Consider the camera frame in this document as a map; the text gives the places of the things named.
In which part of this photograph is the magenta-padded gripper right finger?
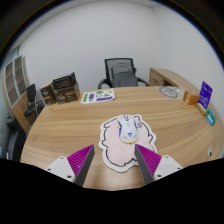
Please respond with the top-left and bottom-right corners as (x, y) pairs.
(134, 143), (184, 185)

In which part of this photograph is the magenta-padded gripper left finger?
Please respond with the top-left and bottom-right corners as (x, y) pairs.
(44, 144), (96, 187)

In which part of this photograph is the white and blue computer mouse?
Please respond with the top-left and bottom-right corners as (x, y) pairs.
(116, 114), (139, 145)

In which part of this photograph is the pink cartoon pig mouse pad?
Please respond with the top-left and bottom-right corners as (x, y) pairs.
(98, 113), (158, 173)

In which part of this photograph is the large brown cardboard box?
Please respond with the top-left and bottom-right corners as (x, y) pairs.
(51, 82), (81, 104)

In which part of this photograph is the white sheet with coloured stickers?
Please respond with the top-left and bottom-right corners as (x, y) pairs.
(80, 88), (116, 105)

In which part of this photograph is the round grey and white disc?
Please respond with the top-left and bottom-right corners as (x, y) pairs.
(158, 85), (179, 99)

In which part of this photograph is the black leather armchair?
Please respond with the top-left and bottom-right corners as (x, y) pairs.
(0, 116), (28, 161)

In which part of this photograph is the small brown cardboard box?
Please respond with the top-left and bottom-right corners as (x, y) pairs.
(39, 83), (57, 106)

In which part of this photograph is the orange box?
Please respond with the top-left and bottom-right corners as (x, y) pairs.
(182, 90), (201, 106)

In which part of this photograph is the teal packet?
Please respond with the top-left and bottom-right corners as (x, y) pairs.
(205, 108), (218, 126)

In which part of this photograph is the black box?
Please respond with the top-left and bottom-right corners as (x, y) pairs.
(52, 72), (77, 90)

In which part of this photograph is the black visitor chair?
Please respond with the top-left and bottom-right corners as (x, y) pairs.
(23, 83), (43, 118)

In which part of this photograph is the wooden side cabinet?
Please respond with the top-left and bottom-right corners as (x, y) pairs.
(148, 67), (201, 98)

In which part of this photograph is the purple card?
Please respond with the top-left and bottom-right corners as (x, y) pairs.
(198, 80), (214, 110)

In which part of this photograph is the grey mesh office chair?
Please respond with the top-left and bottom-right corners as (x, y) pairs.
(97, 57), (150, 90)

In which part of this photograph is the wooden shelf unit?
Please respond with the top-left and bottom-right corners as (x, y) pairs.
(1, 55), (33, 133)

